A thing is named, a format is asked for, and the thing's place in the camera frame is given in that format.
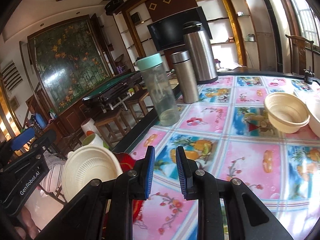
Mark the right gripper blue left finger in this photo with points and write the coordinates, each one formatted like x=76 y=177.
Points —
x=147 y=171

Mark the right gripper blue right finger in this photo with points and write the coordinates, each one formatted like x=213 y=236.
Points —
x=186 y=168

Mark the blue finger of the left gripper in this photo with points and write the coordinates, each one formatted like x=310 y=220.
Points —
x=18 y=142

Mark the red glass plate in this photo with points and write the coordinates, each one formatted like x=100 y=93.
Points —
x=127 y=163

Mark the small beige patterned bowl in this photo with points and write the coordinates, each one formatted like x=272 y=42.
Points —
x=85 y=164

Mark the large beige ribbed bowl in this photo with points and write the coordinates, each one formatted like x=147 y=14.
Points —
x=286 y=112

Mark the white bowl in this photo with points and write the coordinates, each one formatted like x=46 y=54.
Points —
x=311 y=100

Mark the left hand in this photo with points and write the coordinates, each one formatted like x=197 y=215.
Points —
x=29 y=228

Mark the blue water jug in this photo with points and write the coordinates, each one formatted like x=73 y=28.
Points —
x=40 y=121

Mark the striped cushion on chair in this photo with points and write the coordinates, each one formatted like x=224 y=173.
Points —
x=53 y=180

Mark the dark wooden chair left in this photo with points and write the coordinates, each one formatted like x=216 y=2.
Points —
x=60 y=146

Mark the wooden stool near table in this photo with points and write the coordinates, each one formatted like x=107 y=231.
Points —
x=112 y=126

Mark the colourful fruit print tablecloth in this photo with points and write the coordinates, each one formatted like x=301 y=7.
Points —
x=228 y=134

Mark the wooden stool far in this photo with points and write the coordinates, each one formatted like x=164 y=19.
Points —
x=138 y=99

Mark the white green round stool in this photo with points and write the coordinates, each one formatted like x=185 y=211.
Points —
x=94 y=139

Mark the white orange round stool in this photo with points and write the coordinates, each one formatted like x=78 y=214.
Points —
x=89 y=128

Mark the green top mahjong table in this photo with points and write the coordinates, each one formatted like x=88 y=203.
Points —
x=112 y=89

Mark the clear bottle with mint lid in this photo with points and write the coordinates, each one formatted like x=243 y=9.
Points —
x=159 y=89

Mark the slim steel thermos flask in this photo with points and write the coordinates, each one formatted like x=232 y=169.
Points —
x=186 y=77

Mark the large steel vacuum jug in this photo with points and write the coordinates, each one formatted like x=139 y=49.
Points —
x=198 y=44

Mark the black flat television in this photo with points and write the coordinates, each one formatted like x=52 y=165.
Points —
x=168 y=32

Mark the small black round device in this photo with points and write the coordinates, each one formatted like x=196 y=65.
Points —
x=308 y=76

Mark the wooden chair by window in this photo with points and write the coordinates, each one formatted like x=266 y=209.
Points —
x=298 y=46

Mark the tall white floor air conditioner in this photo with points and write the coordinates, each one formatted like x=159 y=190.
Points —
x=280 y=27

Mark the floral painted wall panel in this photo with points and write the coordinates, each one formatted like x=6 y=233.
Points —
x=68 y=61

